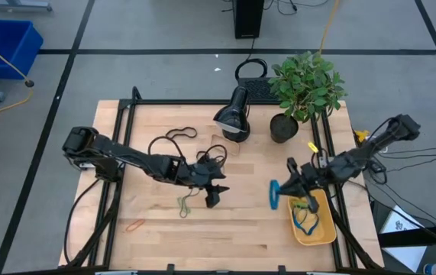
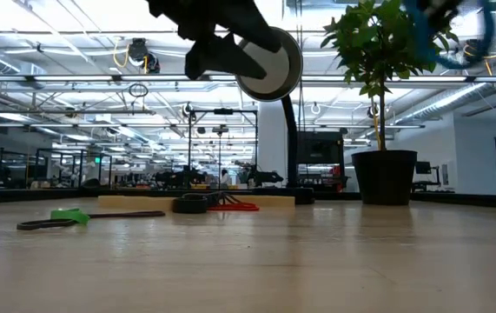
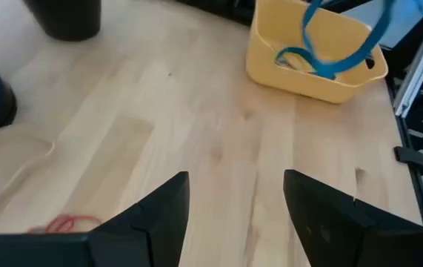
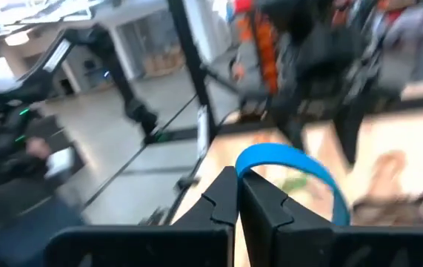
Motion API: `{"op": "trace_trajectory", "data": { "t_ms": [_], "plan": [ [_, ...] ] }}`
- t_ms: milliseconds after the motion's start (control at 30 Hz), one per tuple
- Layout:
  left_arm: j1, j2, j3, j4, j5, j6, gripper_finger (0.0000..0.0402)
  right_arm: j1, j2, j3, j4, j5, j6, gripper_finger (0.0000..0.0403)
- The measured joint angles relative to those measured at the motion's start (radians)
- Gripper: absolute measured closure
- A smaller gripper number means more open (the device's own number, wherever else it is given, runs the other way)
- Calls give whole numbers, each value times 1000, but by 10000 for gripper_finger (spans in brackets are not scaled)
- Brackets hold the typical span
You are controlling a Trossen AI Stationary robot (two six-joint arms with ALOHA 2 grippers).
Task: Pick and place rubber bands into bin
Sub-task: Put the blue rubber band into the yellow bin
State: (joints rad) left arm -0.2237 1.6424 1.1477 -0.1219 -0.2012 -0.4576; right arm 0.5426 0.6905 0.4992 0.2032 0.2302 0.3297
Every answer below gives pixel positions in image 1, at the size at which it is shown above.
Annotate yellow cable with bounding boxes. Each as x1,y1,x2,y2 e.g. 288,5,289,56
0,30,35,120
318,0,341,54

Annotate blue plastic crate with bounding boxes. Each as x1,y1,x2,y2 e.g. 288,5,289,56
0,19,45,80

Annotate black wide rubber band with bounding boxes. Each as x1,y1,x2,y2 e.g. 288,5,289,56
165,126,199,141

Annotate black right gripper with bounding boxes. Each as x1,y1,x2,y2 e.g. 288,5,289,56
279,157,333,215

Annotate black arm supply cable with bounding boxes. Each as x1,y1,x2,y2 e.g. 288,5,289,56
63,176,102,265

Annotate potted green plant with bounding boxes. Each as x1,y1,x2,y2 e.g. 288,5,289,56
266,50,348,144

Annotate black desk lamp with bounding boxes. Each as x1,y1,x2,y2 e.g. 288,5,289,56
212,86,252,144

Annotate black bar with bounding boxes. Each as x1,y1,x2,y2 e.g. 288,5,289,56
377,223,436,248

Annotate large blue rubber band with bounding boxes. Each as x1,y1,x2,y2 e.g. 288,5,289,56
269,179,282,211

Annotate tan wide rubber band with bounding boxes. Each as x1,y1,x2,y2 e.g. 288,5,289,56
211,134,241,157

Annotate black computer tower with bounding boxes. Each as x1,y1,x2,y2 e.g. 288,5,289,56
232,0,265,40

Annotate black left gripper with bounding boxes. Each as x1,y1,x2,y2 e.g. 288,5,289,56
181,156,230,209

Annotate grey furniture base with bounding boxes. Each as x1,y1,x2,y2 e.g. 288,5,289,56
0,0,53,12

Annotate yellow plastic bin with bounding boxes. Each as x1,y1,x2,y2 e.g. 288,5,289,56
286,189,337,247

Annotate black floor cable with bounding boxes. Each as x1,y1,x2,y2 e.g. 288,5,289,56
377,151,436,160
387,144,436,155

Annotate white paper sheet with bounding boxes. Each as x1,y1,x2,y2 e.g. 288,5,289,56
378,205,428,273

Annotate black aluminium table frame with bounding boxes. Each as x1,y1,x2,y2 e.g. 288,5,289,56
59,86,385,275

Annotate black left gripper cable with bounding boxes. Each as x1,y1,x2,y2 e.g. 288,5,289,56
147,135,228,171

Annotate orange thin rubber band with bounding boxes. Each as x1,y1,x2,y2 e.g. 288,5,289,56
124,218,146,233

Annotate black mesh box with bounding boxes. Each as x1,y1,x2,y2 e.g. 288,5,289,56
236,77,279,103

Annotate black coiled cable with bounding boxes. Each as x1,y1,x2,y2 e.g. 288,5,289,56
234,57,269,81

